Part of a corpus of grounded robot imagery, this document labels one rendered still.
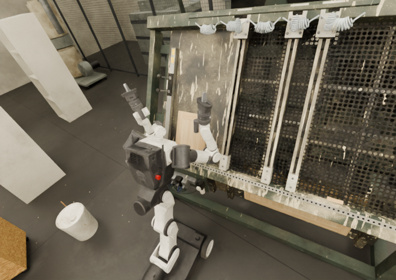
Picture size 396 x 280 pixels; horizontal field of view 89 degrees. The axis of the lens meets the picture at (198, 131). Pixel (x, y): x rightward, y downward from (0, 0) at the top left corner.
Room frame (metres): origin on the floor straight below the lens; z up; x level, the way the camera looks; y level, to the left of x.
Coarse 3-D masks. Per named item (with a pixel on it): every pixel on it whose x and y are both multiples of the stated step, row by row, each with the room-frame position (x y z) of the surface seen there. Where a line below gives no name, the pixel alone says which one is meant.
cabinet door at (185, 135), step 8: (184, 112) 1.52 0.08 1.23; (184, 120) 1.49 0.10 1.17; (192, 120) 1.44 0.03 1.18; (184, 128) 1.45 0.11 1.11; (192, 128) 1.41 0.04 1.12; (176, 136) 1.46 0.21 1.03; (184, 136) 1.41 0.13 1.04; (192, 136) 1.37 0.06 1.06; (200, 136) 1.33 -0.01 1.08; (192, 144) 1.33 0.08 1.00; (200, 144) 1.29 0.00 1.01
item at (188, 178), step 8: (176, 176) 1.21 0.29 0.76; (184, 176) 1.20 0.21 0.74; (192, 176) 1.18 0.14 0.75; (200, 176) 1.12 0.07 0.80; (176, 184) 1.19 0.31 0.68; (184, 184) 1.11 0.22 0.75; (192, 184) 1.20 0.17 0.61; (200, 184) 1.07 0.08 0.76; (176, 192) 1.16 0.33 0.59; (192, 192) 1.10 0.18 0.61; (200, 192) 1.07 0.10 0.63
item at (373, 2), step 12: (372, 0) 0.98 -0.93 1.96; (228, 12) 1.42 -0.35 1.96; (240, 12) 1.37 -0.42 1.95; (252, 12) 1.32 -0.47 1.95; (264, 12) 1.28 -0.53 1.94; (204, 24) 1.57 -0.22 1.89; (216, 24) 1.50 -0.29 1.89; (228, 24) 1.43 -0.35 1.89; (264, 24) 1.29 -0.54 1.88; (300, 24) 1.16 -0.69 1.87; (336, 24) 1.06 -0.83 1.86; (348, 24) 1.06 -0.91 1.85
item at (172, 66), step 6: (174, 48) 1.83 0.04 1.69; (174, 54) 1.81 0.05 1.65; (174, 60) 1.78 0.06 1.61; (174, 66) 1.77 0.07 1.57; (174, 72) 1.75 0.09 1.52; (174, 78) 1.73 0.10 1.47; (174, 84) 1.72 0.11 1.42; (168, 96) 1.67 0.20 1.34; (168, 102) 1.64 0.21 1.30; (168, 108) 1.61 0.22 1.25; (168, 114) 1.59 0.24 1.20; (168, 120) 1.56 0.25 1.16; (168, 126) 1.53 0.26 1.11; (168, 132) 1.50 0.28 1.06; (168, 138) 1.48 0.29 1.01
